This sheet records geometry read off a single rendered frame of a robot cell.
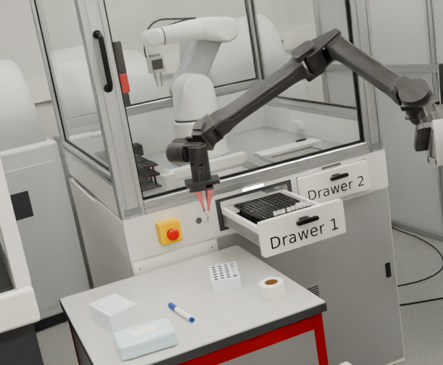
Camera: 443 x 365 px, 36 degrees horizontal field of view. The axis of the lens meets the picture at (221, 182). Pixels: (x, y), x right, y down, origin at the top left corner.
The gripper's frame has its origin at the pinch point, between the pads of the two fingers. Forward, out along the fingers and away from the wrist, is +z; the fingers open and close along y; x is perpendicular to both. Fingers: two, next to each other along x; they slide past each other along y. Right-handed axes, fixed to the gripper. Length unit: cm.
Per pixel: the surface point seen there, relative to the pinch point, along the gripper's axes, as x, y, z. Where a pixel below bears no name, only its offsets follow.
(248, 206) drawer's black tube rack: -20.9, -15.8, 8.2
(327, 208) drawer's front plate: 1.1, -36.8, 6.2
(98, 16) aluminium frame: -20, 22, -59
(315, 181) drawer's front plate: -34, -42, 7
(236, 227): -15.0, -10.0, 12.7
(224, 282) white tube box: 12.2, -1.4, 19.1
